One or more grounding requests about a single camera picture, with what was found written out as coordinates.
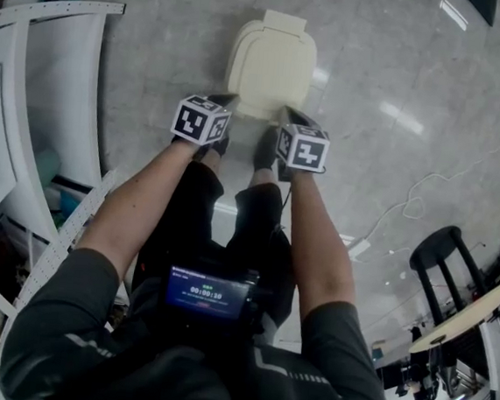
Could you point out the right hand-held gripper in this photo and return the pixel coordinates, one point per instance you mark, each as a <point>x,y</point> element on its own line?
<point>307,152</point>

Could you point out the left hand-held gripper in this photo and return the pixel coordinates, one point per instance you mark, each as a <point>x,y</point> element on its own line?
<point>194,121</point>

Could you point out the cream trash bin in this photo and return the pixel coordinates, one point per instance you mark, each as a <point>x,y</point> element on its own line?
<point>240,68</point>

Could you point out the cream trash bin lid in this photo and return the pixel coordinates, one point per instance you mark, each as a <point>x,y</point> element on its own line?
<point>276,65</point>

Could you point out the person's right forearm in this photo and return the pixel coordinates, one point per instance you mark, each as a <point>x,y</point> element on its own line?
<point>316,245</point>

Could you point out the person's left forearm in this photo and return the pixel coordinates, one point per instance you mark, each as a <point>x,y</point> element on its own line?
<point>143,211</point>

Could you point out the person's right black shoe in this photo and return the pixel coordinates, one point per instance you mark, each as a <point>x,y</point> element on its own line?
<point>265,150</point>

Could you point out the person's black shorts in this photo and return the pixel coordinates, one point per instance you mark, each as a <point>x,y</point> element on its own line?
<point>252,221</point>

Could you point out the white power strip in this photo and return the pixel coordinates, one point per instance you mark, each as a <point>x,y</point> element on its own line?
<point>358,249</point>

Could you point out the black round stool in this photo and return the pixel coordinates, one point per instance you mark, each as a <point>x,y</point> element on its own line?
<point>443,253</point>

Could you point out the chest-mounted black screen device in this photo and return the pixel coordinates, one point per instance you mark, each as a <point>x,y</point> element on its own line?
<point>207,296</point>

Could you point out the white perforated metal shelf rack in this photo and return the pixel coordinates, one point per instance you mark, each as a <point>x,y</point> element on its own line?
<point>15,84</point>

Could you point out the round cream table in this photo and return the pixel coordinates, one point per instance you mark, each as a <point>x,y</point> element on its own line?
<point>463,316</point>

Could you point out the person's grey shirt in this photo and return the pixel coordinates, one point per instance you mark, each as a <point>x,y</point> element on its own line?
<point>172,363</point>

